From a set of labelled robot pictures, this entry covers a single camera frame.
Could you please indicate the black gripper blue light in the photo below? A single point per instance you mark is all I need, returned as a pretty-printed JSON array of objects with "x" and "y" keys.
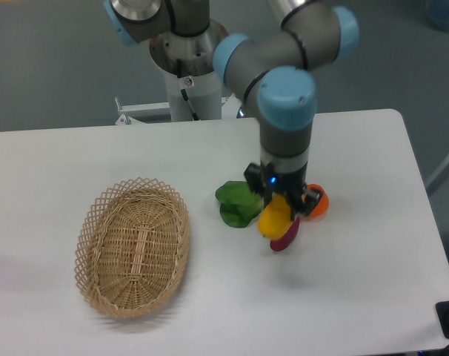
[{"x": 264, "y": 180}]

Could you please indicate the yellow mango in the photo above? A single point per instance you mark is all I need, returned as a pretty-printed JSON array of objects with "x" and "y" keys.
[{"x": 275, "y": 219}]

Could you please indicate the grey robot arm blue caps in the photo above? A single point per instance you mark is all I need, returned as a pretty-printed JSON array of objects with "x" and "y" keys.
[{"x": 271, "y": 79}]

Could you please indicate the orange tangerine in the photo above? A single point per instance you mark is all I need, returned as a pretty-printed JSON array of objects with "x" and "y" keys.
[{"x": 322, "y": 202}]

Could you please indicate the green bok choy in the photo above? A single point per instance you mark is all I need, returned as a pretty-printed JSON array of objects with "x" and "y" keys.
[{"x": 238, "y": 204}]

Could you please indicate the purple sweet potato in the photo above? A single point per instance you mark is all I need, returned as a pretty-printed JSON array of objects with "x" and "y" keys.
[{"x": 289, "y": 236}]

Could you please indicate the woven wicker basket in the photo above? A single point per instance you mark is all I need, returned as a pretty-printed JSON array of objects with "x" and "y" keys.
[{"x": 133, "y": 248}]

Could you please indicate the blue object top right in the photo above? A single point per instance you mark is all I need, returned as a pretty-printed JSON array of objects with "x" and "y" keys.
[{"x": 438, "y": 13}]

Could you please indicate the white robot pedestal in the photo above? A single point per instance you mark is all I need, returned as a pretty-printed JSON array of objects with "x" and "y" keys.
[{"x": 205, "y": 92}]

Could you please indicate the white metal base frame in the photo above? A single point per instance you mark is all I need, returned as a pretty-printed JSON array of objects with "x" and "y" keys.
[{"x": 146, "y": 111}]

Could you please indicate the white frame at right edge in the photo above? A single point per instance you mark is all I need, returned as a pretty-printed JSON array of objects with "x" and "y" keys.
[{"x": 437, "y": 177}]

